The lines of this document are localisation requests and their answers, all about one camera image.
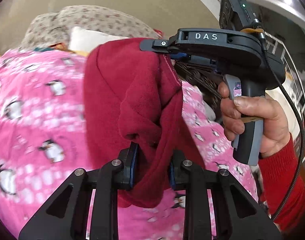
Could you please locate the dark carved wooden headboard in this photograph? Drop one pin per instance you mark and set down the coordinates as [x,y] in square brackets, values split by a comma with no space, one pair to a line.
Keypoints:
[208,88]

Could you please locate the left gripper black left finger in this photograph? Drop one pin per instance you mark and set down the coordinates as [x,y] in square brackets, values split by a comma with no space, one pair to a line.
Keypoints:
[85,204]

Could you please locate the floral grey quilt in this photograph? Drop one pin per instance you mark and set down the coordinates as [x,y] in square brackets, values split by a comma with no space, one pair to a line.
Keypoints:
[56,27]

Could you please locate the pink penguin blanket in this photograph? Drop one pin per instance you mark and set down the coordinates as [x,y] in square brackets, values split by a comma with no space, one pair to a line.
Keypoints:
[42,141]

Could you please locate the metal chair backrest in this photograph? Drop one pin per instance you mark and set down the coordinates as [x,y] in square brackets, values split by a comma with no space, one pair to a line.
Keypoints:
[292,84]

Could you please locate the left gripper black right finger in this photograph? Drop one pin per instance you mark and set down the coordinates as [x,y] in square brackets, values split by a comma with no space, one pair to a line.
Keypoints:
[216,205]

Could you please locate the dark red fleece sweater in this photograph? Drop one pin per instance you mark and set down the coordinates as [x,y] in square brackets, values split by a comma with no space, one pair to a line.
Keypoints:
[135,96]

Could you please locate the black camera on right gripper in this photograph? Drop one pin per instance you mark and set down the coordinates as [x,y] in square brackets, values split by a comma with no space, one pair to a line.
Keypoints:
[237,15]

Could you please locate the person's right hand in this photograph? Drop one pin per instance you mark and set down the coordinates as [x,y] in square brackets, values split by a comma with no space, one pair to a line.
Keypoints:
[276,133]

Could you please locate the white pillow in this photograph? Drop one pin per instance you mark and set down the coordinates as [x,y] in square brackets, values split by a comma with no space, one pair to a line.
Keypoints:
[87,40]

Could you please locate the red sleeve right forearm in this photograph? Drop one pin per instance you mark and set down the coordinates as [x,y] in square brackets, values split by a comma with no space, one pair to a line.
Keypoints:
[277,172]

